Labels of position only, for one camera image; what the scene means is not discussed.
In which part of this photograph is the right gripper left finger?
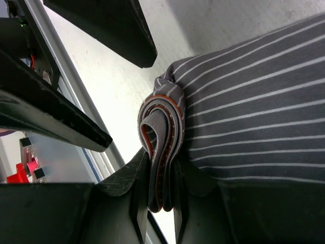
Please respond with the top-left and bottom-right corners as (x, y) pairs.
(1, 149), (149, 243)

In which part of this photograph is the striped grey underwear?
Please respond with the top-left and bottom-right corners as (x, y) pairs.
(138, 14), (324, 212)

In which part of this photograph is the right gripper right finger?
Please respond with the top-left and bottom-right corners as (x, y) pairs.
(174, 159), (324, 243)

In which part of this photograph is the aluminium frame rail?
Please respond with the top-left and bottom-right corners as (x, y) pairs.
(22, 0), (168, 244)

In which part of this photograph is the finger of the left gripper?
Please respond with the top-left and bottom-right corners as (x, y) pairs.
(43, 0), (157, 68)
(1, 49), (112, 152)

